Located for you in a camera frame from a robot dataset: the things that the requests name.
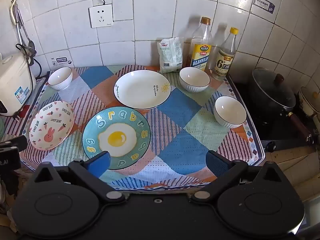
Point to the white wall socket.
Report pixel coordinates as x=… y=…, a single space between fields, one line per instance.
x=100 y=16

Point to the dark-edged wall sticker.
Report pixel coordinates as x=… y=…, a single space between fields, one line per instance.
x=263 y=4

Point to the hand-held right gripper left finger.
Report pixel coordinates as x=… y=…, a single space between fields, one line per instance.
x=100 y=162

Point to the white rice paddle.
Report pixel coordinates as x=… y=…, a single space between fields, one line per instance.
x=13 y=10

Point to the white rice cooker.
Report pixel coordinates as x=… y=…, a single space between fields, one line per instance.
x=12 y=85

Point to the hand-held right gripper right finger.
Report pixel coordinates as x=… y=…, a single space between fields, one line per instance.
x=216 y=162

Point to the black cooking pot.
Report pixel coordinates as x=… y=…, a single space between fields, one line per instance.
x=262 y=110

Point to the teal plate with egg print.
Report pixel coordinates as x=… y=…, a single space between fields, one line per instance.
x=130 y=120

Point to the white salt bag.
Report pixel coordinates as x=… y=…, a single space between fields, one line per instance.
x=171 y=55

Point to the white wall sticker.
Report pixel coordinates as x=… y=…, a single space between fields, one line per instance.
x=61 y=61

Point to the black gas stove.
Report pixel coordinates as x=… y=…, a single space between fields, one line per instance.
x=275 y=135

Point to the glass pot lid brown knob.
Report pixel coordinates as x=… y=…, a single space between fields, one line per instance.
x=272 y=92

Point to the cooking wine bottle yellow label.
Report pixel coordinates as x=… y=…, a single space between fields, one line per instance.
x=200 y=55

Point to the red white power plug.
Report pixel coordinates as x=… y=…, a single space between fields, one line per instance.
x=21 y=112

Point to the white plate with sun print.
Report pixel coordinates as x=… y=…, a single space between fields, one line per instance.
x=140 y=90

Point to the white ribbed bowl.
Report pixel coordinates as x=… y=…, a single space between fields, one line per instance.
x=230 y=112
x=194 y=78
x=60 y=76

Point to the clear vinegar bottle yellow cap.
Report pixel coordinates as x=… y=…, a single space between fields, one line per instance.
x=223 y=62

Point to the pink plate with bunny print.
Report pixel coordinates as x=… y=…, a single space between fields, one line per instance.
x=50 y=125

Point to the white enamel pot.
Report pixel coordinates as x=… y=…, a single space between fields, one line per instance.
x=310 y=100

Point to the patchwork tablecloth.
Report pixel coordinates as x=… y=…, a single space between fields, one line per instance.
x=175 y=112

